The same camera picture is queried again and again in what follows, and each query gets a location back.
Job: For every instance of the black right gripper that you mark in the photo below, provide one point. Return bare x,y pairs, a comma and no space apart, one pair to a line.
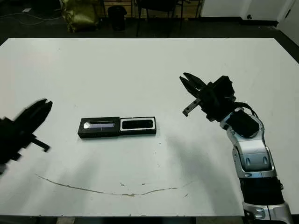
210,102

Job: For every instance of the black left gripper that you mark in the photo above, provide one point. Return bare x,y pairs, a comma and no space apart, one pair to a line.
11,140

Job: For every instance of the black box lid with picture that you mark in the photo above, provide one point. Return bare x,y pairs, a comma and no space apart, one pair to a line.
98,135

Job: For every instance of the black bar-shaped camera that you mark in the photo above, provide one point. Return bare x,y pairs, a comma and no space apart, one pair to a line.
137,123

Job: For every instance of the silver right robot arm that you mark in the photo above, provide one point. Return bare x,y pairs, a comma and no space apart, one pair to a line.
254,149

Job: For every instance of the black box base white liner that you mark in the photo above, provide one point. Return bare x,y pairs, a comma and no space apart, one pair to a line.
137,132

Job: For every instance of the black chair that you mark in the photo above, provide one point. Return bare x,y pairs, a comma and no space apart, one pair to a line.
158,5

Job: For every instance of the black waste bin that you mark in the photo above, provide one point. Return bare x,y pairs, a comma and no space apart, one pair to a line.
117,18

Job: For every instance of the white paper sheet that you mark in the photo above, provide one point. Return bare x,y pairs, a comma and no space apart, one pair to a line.
26,10

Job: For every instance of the crumpled plastic bag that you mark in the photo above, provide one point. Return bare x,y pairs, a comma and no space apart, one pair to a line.
79,15

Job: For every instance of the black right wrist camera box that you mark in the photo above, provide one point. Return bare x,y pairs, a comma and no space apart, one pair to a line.
224,87

